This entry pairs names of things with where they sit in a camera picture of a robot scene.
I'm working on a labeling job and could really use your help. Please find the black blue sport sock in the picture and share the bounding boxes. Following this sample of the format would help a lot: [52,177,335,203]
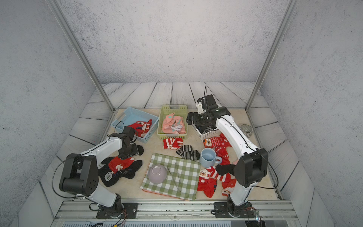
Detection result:
[195,125,216,134]

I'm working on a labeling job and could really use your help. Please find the red Santa Christmas sock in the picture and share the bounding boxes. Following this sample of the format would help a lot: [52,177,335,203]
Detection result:
[108,157,135,174]

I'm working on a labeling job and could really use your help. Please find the pink sock with teal leaves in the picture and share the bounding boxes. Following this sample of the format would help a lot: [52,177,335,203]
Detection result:
[162,113,186,134]

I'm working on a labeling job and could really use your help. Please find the black grey striped sock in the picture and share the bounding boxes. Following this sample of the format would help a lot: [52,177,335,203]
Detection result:
[176,145,200,161]

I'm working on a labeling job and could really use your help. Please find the black sock with white label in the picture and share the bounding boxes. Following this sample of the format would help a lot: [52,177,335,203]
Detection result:
[98,157,143,187]

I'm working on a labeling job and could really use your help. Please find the red bear Christmas sock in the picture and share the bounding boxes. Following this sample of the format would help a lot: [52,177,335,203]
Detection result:
[128,119,152,138]

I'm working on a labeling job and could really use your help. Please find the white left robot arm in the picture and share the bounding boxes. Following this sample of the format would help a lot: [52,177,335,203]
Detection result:
[59,126,144,212]

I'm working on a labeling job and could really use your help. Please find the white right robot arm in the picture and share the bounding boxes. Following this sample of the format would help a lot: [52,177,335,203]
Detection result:
[186,107,268,206]

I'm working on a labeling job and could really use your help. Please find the white plastic basket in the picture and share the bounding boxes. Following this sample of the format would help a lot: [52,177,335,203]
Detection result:
[192,106,231,140]

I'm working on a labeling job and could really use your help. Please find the light green plastic basket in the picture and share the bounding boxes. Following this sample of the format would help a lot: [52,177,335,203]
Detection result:
[157,105,188,140]

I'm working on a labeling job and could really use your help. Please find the light blue plastic basket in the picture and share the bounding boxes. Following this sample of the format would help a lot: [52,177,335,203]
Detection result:
[111,107,159,143]

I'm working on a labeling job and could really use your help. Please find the red snowflake sock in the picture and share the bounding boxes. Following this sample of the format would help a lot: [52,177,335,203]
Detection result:
[203,133,231,165]

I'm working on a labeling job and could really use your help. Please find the lilac ceramic bowl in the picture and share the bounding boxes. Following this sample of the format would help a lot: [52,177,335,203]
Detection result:
[147,164,167,184]

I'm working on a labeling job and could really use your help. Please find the light blue ceramic mug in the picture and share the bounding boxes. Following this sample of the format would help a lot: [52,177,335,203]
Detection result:
[199,148,223,168]

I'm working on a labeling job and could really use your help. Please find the grey striped ceramic mug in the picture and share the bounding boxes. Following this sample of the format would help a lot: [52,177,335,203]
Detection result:
[240,124,253,139]

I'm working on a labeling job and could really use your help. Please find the green white checkered cloth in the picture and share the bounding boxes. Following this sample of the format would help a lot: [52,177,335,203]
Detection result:
[140,153,200,201]

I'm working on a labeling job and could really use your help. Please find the red white striped Santa sock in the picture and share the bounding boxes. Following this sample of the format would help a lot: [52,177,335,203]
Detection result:
[199,166,231,183]

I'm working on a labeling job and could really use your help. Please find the red Santa sock front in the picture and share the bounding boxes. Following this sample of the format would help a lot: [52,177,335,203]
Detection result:
[221,179,237,197]

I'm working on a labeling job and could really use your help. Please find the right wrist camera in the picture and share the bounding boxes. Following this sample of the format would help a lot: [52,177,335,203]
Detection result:
[196,95,218,114]

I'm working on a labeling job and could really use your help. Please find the metal base rail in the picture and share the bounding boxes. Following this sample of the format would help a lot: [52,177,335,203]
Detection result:
[52,199,301,227]

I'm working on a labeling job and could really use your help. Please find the right aluminium frame post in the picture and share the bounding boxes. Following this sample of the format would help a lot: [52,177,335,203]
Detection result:
[245,0,298,112]

